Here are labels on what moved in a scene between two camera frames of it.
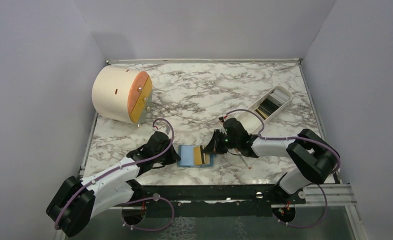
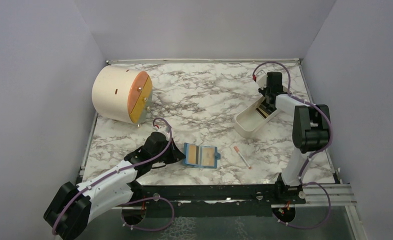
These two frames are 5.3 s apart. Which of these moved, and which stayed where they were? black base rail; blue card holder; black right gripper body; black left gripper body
Moved: black right gripper body
Stayed: black left gripper body; black base rail; blue card holder
